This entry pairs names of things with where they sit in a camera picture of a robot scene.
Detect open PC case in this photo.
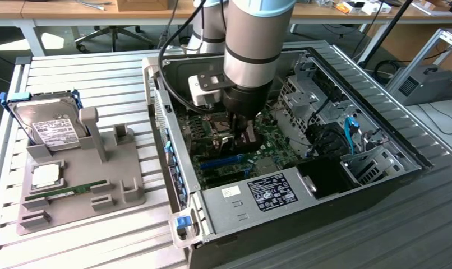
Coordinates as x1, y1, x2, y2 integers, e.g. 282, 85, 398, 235
141, 46, 434, 269

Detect perforated metal disk bay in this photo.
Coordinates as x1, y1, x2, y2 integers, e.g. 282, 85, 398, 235
336, 144, 405, 186

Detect aluminium profile frame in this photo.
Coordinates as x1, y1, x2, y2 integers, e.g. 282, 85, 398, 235
383, 27, 452, 95

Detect silver chipset heatsink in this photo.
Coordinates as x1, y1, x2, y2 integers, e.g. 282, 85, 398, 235
252, 157, 282, 174

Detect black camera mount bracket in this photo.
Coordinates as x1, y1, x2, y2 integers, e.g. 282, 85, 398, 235
196, 72, 235, 91

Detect CPU socket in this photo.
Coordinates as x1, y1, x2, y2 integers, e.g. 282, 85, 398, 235
205, 114, 232, 136

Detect green RAM stick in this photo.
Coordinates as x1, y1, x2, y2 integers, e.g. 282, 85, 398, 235
22, 179, 113, 201

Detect hard disk with blue caddy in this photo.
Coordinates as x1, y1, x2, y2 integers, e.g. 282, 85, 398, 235
0, 89, 90, 152

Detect wooden desk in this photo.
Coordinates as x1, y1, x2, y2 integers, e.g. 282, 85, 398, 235
0, 0, 195, 57
291, 0, 452, 25

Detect silver CPU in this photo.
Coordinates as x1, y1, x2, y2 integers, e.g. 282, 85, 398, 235
29, 164, 62, 189

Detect blue wire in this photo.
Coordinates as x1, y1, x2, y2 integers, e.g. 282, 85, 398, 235
343, 115, 358, 155

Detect gray equipment box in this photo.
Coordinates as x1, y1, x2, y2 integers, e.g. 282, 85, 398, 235
385, 63, 452, 106

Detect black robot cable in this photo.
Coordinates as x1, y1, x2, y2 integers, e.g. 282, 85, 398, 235
157, 0, 227, 114

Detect black stand pole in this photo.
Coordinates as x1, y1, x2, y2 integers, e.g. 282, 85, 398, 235
356, 0, 414, 68

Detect small cardboard box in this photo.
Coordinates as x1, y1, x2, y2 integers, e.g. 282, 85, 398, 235
415, 0, 450, 12

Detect black wire bundle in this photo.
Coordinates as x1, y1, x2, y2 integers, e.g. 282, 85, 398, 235
303, 124, 352, 159

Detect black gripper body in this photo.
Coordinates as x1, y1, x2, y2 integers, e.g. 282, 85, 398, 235
220, 84, 274, 135

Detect silver power supply unit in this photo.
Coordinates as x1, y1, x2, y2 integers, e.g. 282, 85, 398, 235
191, 167, 320, 236

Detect office chair base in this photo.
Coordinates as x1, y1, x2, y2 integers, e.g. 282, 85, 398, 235
73, 25, 155, 53

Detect black graphics card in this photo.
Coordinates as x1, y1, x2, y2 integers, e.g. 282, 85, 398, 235
212, 123, 265, 156

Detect blue expansion slot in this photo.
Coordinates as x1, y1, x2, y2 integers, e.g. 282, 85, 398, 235
197, 155, 241, 170

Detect yellow white small box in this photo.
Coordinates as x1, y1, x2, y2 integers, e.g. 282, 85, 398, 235
339, 1, 364, 14

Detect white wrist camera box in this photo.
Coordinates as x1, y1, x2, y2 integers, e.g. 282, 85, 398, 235
187, 74, 223, 109

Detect gray parts rack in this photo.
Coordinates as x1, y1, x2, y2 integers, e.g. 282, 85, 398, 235
15, 108, 148, 236

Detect green motherboard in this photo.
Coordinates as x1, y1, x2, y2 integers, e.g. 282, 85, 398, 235
171, 92, 304, 191

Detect silver drive cage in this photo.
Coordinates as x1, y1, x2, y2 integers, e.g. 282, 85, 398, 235
275, 55, 356, 132

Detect large cardboard box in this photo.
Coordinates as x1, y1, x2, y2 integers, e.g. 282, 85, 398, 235
114, 0, 171, 12

